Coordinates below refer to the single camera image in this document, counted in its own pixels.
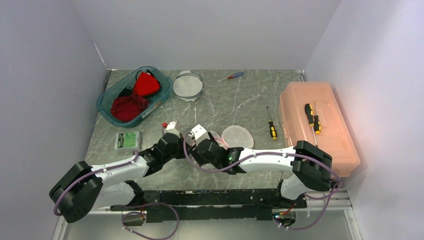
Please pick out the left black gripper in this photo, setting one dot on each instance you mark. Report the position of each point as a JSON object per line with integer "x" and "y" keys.
{"x": 182, "y": 154}

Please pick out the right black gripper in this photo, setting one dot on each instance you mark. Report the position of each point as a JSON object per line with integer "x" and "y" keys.
{"x": 200, "y": 159}

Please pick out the pink-trimmed white mesh laundry bag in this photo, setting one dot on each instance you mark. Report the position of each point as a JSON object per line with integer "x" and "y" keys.
{"x": 232, "y": 137}

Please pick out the dark red bra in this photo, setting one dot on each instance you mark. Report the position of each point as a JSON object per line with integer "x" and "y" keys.
{"x": 127, "y": 108}

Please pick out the blue-trimmed white mesh laundry bag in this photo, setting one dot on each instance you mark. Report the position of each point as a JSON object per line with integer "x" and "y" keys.
{"x": 188, "y": 86}

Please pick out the black bra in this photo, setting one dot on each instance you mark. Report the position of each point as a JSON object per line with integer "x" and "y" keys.
{"x": 127, "y": 91}

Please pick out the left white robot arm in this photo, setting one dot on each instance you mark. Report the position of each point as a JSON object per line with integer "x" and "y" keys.
{"x": 86, "y": 187}

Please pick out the green labelled small box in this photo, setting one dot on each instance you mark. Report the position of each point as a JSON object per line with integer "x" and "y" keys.
{"x": 127, "y": 141}

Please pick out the teal plastic basin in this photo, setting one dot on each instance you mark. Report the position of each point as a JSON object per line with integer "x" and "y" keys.
{"x": 104, "y": 102}

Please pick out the yellow-black screwdriver on table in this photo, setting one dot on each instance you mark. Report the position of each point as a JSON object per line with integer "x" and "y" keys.
{"x": 272, "y": 130}

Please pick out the red-blue small screwdriver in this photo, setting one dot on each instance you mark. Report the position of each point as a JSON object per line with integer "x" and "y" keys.
{"x": 235, "y": 75}

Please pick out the large yellow-black screwdriver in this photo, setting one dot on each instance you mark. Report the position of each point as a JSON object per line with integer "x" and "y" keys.
{"x": 309, "y": 114}

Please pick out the medium yellow-black screwdriver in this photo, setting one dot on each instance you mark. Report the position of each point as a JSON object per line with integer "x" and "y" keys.
{"x": 317, "y": 126}

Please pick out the orange translucent plastic box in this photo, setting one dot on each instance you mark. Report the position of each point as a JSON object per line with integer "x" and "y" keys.
{"x": 334, "y": 138}

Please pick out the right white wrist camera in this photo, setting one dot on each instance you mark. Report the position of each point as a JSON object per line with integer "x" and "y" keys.
{"x": 196, "y": 135}

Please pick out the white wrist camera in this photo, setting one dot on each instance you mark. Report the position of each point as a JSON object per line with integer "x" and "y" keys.
{"x": 196, "y": 135}
{"x": 171, "y": 127}

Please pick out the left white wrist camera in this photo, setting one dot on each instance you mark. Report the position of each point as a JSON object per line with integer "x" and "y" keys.
{"x": 171, "y": 127}

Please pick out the black base frame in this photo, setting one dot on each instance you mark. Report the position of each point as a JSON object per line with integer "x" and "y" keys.
{"x": 169, "y": 205}

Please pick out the aluminium rail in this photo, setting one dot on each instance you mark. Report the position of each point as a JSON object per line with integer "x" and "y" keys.
{"x": 339, "y": 201}

